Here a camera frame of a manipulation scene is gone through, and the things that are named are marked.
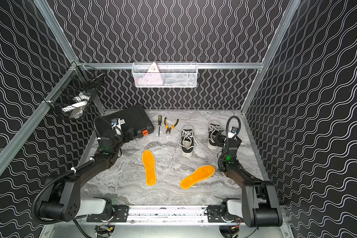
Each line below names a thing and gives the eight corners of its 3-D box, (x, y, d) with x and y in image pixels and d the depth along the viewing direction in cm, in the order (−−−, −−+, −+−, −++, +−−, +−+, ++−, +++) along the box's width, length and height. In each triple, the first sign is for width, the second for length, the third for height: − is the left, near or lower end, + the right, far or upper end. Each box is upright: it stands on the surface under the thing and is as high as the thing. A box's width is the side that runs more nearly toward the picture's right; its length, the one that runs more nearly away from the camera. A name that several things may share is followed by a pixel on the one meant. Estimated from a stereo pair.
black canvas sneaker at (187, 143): (181, 157, 96) (181, 152, 91) (181, 133, 108) (181, 127, 103) (194, 157, 96) (194, 152, 91) (192, 133, 108) (193, 127, 103)
